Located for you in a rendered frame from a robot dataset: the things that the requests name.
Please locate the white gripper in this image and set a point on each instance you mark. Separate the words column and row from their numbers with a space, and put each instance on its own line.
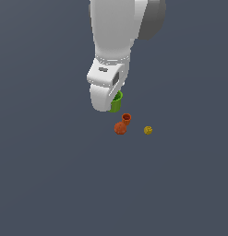
column 101, row 86

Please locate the green cup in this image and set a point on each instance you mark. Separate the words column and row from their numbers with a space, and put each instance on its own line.
column 116, row 103

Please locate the small orange cup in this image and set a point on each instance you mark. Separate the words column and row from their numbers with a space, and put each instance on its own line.
column 126, row 118

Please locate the orange textured ball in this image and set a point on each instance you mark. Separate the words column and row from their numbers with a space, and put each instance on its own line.
column 120, row 128

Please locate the small yellow ball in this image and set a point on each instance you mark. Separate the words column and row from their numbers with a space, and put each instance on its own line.
column 148, row 130

